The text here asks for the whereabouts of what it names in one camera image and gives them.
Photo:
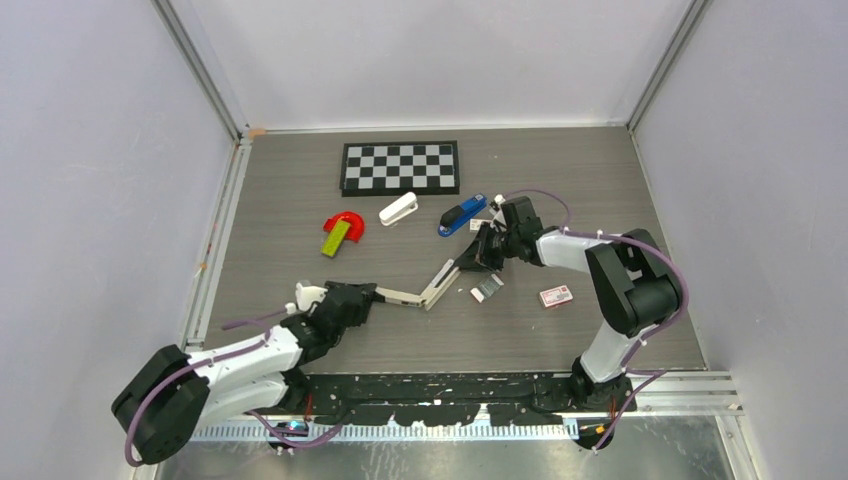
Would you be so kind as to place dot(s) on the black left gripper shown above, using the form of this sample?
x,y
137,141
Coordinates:
x,y
361,309

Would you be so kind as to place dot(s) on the blue stapler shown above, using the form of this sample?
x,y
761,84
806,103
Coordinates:
x,y
454,218

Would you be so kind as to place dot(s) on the black and white stapler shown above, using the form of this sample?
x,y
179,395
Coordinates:
x,y
435,289

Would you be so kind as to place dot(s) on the green lego brick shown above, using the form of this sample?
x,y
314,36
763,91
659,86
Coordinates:
x,y
336,234

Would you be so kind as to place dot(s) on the checkerboard calibration board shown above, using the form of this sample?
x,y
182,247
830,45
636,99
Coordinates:
x,y
396,168

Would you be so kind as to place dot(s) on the red white staple box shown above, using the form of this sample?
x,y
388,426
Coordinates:
x,y
556,296

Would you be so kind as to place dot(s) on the red arch toy block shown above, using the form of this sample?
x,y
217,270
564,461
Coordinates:
x,y
357,225

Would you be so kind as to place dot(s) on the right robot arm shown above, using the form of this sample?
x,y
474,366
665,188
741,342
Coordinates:
x,y
638,289

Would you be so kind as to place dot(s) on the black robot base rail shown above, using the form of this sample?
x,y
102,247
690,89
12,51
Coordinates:
x,y
444,399

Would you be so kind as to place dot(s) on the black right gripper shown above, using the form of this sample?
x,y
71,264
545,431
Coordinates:
x,y
481,257

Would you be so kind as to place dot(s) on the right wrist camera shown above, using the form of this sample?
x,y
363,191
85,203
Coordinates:
x,y
495,204

